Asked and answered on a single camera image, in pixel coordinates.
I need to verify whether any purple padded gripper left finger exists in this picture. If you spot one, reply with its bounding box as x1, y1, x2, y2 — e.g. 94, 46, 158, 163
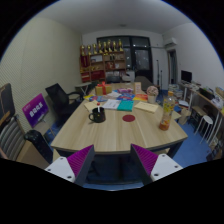
46, 145, 95, 186

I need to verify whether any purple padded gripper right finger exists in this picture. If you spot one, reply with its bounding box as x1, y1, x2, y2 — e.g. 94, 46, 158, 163
130, 144, 182, 185

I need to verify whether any red round coaster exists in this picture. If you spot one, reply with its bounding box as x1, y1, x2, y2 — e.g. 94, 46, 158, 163
122, 115, 135, 122

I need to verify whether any black mug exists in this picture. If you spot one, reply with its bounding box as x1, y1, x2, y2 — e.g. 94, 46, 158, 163
89, 107, 106, 123

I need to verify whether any yellow envelope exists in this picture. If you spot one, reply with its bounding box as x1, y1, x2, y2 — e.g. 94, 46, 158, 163
135, 102, 158, 113

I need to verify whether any pale yellow notebook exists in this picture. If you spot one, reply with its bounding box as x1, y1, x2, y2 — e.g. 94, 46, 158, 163
84, 101, 100, 112

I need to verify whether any wooden conference table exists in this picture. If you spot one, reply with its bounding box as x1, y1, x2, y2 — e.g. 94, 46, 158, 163
50, 82, 189, 159

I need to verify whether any plastic bottle with orange drink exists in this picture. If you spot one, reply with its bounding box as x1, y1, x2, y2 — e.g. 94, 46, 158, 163
159, 91, 175, 131

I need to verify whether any teal book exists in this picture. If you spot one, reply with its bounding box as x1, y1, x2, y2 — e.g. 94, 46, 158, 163
117, 101, 134, 111

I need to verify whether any purple sign board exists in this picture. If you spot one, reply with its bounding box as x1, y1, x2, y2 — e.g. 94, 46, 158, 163
22, 94, 49, 127

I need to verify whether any striped chair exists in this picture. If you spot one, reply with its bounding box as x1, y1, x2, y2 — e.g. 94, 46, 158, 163
0, 116, 25, 160

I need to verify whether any black office chair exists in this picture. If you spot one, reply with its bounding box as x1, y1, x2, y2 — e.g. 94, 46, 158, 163
46, 83, 84, 123

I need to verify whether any white paper document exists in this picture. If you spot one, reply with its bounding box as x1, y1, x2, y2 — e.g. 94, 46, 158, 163
103, 99, 120, 110

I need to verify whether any white stool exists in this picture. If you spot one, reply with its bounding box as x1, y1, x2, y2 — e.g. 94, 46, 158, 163
195, 115, 213, 142

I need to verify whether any flower pot bouquet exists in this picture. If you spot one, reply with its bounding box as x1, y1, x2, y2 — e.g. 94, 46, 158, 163
146, 86, 159, 104

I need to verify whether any gold gift box red ribbon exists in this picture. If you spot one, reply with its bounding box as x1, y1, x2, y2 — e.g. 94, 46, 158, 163
95, 82, 112, 96

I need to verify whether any side desk with clutter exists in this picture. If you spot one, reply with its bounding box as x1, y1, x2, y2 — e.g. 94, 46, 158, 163
178, 82, 224, 137

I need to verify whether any computer monitor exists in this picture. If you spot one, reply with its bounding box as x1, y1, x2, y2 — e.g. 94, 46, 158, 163
181, 70, 192, 83

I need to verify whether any red wooden trophy shelf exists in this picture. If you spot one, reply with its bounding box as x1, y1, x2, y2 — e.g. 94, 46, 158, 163
80, 51, 126, 83

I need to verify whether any white air conditioner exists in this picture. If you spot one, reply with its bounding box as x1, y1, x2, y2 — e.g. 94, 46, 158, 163
163, 37, 177, 47

